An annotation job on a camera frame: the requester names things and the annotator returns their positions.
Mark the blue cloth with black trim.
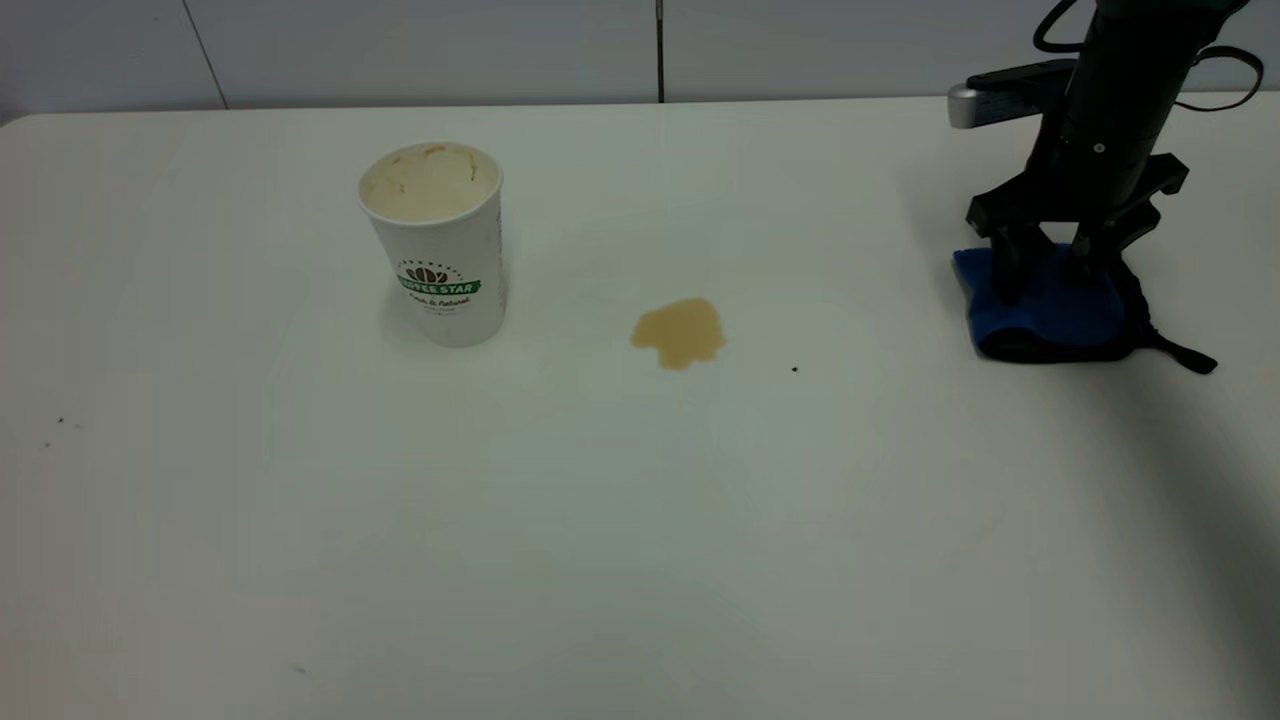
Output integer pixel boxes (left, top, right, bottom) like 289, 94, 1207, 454
952, 240, 1219, 376

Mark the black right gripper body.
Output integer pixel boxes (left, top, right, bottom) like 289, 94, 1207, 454
964, 108, 1191, 238

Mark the brown coffee spill puddle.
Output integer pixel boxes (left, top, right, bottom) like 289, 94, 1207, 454
630, 297, 727, 372

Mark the black cable loop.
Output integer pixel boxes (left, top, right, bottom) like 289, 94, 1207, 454
1172, 44, 1267, 114
1032, 0, 1099, 55

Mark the white paper coffee cup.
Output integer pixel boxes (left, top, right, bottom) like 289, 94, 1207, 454
357, 141, 507, 349

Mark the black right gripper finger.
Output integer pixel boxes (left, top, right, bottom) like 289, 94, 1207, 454
1070, 214, 1143, 284
990, 224, 1045, 307

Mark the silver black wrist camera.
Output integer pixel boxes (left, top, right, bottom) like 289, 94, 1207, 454
947, 58, 1081, 130

